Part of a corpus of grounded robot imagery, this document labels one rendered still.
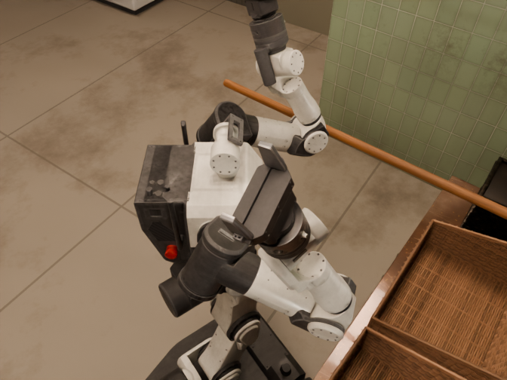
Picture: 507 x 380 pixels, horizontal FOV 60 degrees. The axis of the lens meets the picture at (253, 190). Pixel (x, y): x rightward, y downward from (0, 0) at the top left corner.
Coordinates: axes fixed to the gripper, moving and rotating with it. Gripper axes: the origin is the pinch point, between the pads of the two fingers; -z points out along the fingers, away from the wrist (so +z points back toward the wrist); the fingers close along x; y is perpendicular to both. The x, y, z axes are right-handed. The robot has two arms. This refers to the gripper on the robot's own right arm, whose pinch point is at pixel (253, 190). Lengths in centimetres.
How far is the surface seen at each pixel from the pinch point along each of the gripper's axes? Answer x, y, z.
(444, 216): 66, 15, 153
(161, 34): 188, -282, 226
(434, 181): 45, 14, 77
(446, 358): 2, 33, 110
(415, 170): 47, 7, 76
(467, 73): 149, 2, 157
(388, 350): -3, 16, 113
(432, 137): 132, -8, 200
